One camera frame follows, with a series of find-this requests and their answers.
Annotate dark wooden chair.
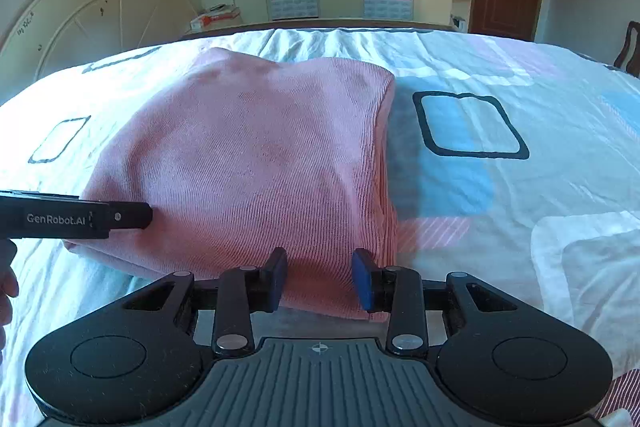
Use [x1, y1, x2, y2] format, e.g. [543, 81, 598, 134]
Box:
[613, 20, 640, 77]

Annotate dark wooden bed footboard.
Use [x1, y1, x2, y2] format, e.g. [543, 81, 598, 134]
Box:
[181, 18, 454, 40]

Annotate orange white box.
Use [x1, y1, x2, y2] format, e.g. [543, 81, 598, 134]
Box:
[190, 4, 242, 32]

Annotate pink sweatshirt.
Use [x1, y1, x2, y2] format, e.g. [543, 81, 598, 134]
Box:
[68, 48, 397, 320]

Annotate person's left hand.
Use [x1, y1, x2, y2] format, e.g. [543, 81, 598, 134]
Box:
[0, 239, 20, 350]

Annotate cream arched headboard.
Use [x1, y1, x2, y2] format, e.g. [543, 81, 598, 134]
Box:
[1, 0, 196, 102]

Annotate patterned pastel bed sheet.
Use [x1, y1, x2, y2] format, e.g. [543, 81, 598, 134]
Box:
[1, 29, 639, 426]

